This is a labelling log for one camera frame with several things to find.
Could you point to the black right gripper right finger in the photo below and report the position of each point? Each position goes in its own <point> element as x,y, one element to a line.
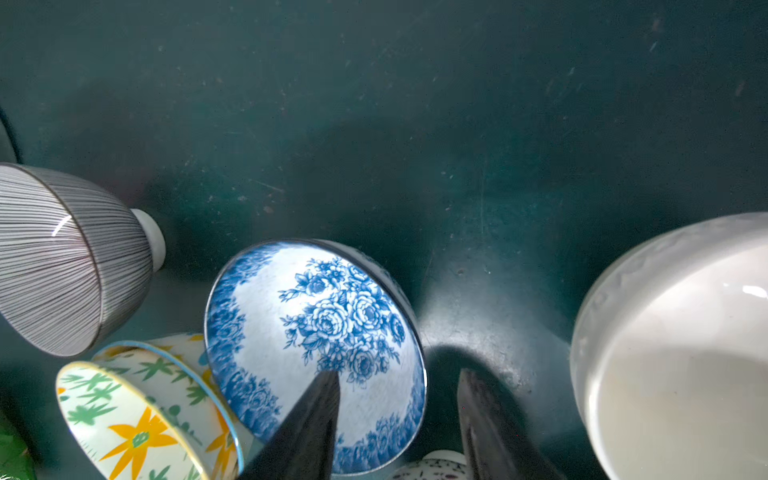
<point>495,447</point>

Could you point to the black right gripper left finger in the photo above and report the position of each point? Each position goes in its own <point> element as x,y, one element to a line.
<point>304,445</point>

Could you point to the small blue floral bowl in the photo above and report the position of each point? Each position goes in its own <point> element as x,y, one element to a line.
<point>282,312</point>

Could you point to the yellow leaf pattern bowl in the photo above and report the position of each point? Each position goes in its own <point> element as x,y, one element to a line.
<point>123,435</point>

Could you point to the green leaf bowl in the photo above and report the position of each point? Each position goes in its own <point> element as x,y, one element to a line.
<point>16,462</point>

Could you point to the red lattice pattern bowl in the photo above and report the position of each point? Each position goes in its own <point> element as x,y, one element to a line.
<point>437,465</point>

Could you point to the yellow blue flower bowl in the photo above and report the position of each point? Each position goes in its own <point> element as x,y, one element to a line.
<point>174,375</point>

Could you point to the cream bowl far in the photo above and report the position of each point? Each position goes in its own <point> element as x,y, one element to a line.
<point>668,358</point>

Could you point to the green table mat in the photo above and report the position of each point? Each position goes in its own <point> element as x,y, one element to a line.
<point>494,156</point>

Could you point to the pink striped bowl far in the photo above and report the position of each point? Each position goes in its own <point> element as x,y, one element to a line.
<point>76,262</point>

